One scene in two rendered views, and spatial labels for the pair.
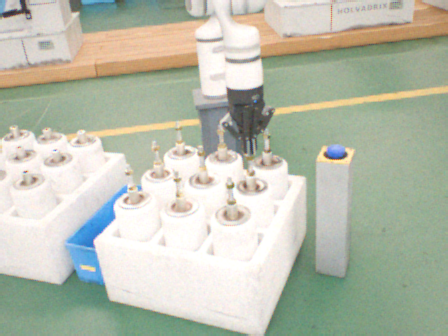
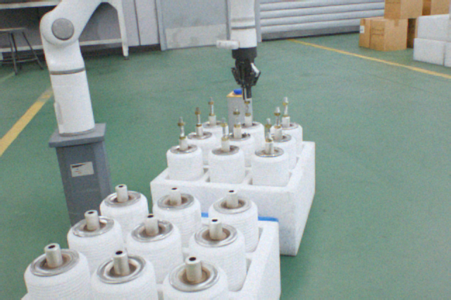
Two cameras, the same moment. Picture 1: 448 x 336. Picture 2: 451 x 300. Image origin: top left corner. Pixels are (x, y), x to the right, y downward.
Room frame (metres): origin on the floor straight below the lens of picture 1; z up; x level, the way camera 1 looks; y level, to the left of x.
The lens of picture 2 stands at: (1.15, 1.28, 0.64)
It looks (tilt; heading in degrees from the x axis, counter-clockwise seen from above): 19 degrees down; 264
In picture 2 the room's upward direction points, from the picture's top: 4 degrees counter-clockwise
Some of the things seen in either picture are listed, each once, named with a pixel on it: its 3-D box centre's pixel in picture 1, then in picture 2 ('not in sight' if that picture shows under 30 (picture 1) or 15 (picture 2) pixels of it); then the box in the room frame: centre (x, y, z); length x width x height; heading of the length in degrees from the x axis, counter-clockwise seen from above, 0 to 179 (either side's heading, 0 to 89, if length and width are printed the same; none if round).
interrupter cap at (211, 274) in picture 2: not in sight; (194, 276); (1.15, 0.71, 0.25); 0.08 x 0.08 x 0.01
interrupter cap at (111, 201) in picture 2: (83, 141); (122, 199); (1.28, 0.40, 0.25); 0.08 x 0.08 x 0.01
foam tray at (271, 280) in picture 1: (211, 236); (241, 188); (0.99, 0.06, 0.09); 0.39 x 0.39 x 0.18; 65
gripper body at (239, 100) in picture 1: (245, 102); (244, 60); (0.94, -0.05, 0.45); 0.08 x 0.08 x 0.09
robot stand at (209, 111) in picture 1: (221, 137); (87, 180); (1.44, 0.01, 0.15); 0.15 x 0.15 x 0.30; 5
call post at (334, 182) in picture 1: (334, 214); (242, 136); (0.94, -0.24, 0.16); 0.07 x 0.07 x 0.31; 65
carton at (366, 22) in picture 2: not in sight; (376, 32); (-1.08, -3.55, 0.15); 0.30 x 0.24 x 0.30; 3
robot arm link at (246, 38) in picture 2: (238, 66); (238, 36); (0.96, -0.04, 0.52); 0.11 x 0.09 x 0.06; 26
